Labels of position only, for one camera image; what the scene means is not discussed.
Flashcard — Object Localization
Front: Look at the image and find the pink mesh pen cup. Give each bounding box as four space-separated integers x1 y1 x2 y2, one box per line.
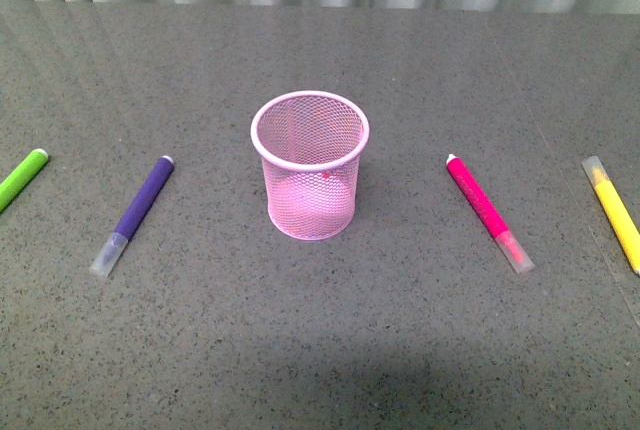
250 90 370 241

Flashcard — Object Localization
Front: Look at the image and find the pink marker pen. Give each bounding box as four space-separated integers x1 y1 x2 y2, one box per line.
446 154 534 274

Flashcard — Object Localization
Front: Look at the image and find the green marker pen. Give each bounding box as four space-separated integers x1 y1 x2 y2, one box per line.
0 148 49 212

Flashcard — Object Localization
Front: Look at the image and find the purple marker pen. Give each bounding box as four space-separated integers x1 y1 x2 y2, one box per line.
90 155 174 278

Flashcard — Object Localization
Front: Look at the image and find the yellow marker pen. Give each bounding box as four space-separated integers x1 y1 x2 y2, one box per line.
582 156 639 275

